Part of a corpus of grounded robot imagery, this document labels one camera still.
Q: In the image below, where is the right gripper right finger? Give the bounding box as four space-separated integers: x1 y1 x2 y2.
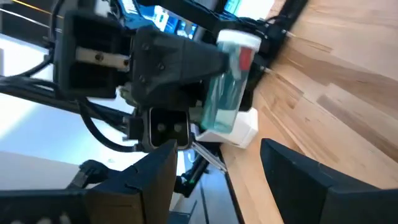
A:
260 138 381 224

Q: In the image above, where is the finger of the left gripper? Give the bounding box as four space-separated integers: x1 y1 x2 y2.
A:
131 25 231 95
136 79 206 110

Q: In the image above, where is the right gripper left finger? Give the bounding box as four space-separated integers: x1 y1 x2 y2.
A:
85 139 178 224

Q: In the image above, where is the teal medicine bottle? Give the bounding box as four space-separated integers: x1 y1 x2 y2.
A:
200 29 262 135

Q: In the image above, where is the white hexagonal planter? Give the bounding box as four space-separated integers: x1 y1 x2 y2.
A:
195 107 259 149

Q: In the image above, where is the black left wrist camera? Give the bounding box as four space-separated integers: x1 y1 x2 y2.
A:
141 107 191 152

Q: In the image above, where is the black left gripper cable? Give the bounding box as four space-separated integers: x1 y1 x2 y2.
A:
0 52 139 154

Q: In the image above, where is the black aluminium table frame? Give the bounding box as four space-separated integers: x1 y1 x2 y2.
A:
136 0 310 224

